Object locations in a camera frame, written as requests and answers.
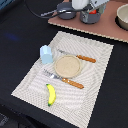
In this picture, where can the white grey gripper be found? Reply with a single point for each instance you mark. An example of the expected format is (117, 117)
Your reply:
(81, 4)

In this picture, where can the red toy tomato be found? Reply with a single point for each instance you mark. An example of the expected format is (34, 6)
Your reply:
(93, 12)

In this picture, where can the yellow toy banana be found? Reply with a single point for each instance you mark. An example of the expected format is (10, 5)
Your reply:
(52, 94)

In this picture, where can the beige bowl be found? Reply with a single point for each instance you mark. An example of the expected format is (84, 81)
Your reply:
(122, 14)

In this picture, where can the round beige plate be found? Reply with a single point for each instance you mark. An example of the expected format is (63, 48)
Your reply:
(67, 66)

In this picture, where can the woven beige placemat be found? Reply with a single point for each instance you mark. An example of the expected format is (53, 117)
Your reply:
(71, 104)

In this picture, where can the grey pot with lid handles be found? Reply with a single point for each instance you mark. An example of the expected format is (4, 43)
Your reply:
(91, 18)

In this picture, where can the grey saucepan with handle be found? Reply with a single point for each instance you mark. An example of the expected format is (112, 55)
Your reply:
(57, 12)

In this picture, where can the knife with wooden handle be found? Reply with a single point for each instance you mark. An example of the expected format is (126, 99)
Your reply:
(79, 56)

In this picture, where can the fork with wooden handle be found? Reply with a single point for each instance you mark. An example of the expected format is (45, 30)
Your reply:
(70, 82)

